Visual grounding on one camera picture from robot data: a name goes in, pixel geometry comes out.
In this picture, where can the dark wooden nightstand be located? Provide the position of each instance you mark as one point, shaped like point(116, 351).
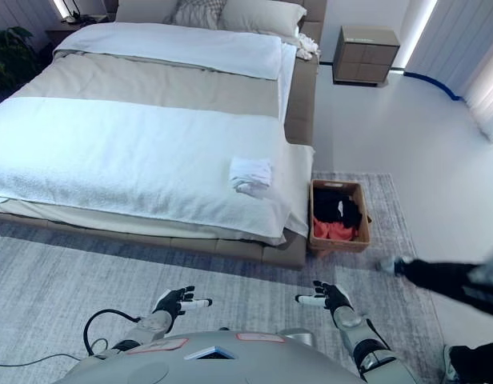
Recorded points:
point(60, 36)

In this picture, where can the white garment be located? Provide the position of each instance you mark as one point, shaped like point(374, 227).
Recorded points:
point(252, 174)

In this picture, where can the white fluffy blanket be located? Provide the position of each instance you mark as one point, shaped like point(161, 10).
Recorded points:
point(130, 160)

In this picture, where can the black clothes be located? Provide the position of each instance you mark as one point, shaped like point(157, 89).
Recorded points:
point(330, 204)

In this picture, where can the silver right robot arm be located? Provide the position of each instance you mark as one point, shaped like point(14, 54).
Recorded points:
point(366, 340)

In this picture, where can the brown wicker laundry basket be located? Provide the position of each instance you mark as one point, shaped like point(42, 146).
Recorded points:
point(364, 224)

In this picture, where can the black bedside lamp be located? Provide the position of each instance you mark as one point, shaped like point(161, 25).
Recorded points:
point(72, 10)

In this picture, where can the crumpled white cloth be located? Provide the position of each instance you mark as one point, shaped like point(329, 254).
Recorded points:
point(307, 46)

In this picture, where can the dark green houseplant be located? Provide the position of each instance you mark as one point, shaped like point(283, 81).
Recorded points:
point(10, 56)

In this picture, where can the cream bed undersheet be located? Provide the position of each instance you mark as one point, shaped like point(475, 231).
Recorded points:
point(300, 180)

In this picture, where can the grey robot torso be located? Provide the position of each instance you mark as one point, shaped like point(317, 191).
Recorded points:
point(214, 360)

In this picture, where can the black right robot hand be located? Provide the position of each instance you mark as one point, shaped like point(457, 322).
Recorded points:
point(332, 297)

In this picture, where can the plain beige pillow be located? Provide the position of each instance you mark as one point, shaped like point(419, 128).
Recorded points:
point(262, 16)
point(144, 10)

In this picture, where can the beige duvet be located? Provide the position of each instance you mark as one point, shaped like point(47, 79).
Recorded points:
point(150, 82)

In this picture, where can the brown upholstered bed frame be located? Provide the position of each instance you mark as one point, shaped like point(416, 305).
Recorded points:
point(298, 104)

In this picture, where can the grey woven rug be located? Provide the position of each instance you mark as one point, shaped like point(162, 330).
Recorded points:
point(110, 268)

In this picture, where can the white sheer curtain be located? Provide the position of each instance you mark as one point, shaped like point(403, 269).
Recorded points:
point(458, 48)

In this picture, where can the grey patterned pillow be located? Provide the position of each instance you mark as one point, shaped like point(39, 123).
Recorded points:
point(198, 12)

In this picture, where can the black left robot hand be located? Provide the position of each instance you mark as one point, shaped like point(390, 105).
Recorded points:
point(170, 302)

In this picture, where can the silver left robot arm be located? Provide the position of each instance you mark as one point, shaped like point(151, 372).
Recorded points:
point(148, 328)

